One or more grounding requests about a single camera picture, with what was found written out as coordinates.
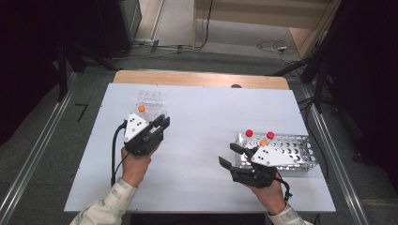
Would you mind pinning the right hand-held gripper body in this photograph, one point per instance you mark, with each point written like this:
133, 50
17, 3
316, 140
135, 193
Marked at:
269, 156

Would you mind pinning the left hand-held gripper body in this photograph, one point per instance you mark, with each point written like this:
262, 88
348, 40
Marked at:
136, 126

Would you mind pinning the orange capped test tube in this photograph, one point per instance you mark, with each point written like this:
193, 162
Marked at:
263, 142
141, 108

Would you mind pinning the clear plastic test tube rack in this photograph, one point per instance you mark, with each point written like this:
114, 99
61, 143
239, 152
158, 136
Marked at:
153, 103

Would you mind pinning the red capped test tube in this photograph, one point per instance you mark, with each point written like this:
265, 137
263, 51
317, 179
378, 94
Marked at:
270, 135
249, 133

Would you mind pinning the perforated metal test tube rack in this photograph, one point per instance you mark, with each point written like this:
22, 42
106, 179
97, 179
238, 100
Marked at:
297, 150

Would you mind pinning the person's right hand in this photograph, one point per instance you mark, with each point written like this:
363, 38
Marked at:
270, 197

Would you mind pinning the person's left hand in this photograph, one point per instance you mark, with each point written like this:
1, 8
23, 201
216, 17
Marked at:
136, 168

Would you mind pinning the white work board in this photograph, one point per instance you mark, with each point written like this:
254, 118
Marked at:
194, 175

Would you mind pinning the wooden table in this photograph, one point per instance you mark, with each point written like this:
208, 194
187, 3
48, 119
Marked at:
200, 79

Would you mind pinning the dark round table grommet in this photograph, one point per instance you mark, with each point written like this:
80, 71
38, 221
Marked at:
236, 86

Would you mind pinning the black metal stand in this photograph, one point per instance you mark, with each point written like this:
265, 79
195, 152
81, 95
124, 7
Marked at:
319, 84
62, 72

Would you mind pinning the dark cabinet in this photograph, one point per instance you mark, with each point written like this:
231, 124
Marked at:
122, 25

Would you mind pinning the light wooden furniture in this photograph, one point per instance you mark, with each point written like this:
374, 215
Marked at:
266, 12

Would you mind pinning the metal floor rail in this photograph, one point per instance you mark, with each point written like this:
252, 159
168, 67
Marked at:
350, 193
34, 150

